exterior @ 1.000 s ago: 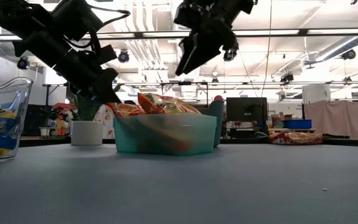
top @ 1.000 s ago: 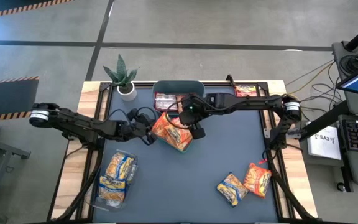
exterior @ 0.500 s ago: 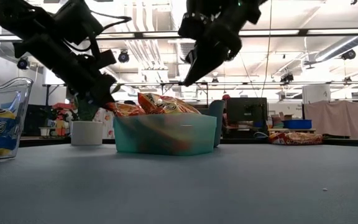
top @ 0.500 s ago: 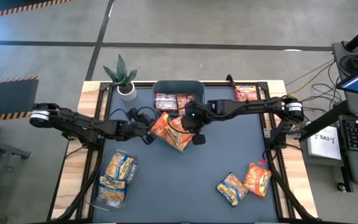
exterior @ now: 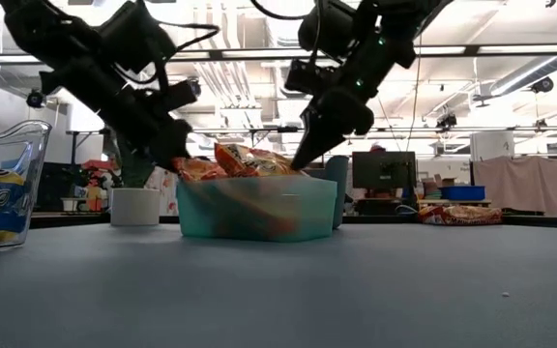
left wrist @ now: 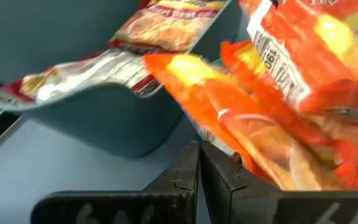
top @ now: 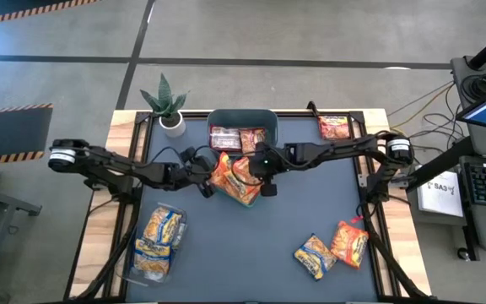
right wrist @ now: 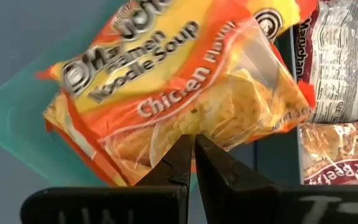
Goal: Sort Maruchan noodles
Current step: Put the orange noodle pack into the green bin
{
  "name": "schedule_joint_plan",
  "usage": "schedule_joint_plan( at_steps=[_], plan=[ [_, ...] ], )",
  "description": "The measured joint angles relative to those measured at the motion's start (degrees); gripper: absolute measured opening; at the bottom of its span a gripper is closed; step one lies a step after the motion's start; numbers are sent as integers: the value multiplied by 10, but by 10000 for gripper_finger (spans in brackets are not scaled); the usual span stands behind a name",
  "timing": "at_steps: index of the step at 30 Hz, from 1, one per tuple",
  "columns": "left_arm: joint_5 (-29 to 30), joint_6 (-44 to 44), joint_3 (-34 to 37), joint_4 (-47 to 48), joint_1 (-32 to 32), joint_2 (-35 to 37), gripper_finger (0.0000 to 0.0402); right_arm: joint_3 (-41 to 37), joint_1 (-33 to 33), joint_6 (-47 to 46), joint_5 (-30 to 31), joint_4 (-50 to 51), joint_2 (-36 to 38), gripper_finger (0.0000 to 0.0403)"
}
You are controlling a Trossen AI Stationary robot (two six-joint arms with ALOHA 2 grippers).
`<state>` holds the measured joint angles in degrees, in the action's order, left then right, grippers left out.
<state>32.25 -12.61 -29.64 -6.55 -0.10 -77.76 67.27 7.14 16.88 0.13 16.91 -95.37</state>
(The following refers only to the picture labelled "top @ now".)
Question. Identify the dark hazard-striped floor mat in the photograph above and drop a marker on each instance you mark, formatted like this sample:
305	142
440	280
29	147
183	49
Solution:
11	131

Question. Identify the black clamp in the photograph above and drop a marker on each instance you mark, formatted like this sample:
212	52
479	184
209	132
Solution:
311	108

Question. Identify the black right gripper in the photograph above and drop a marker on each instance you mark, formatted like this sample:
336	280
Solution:
266	162

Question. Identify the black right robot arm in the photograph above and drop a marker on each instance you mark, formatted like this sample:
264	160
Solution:
340	148

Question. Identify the black caster wheel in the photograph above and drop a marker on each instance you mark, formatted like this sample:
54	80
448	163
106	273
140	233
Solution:
463	253

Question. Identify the blue ramen packet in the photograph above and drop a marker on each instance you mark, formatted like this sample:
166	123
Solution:
163	224
314	257
152	257

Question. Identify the clear plastic bin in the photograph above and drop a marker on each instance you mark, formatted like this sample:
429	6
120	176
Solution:
135	276

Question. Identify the orange chicken ramen packet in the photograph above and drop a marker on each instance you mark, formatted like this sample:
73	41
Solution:
241	169
222	171
349	245
241	192

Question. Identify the white SA3 paper sign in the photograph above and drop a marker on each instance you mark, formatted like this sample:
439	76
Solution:
441	194

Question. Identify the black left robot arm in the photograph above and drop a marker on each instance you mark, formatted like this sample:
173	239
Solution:
112	166

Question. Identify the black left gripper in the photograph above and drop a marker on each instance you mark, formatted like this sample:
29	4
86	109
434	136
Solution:
194	171

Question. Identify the grey desk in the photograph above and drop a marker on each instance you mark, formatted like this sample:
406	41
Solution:
15	206

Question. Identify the dark teal plastic bin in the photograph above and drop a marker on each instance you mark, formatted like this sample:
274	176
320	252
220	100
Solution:
243	118

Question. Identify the snake plant in white pot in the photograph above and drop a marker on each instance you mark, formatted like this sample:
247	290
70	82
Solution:
172	126

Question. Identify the red beef ramen packet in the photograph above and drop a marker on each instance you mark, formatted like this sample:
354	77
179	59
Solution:
225	138
251	139
333	127

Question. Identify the grey metal bracket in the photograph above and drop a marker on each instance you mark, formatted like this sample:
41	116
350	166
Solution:
365	179

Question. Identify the green plastic tray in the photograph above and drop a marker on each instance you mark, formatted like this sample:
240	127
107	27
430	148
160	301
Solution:
249	204

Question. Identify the black diagonal strut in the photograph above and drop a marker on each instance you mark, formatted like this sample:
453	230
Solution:
441	164

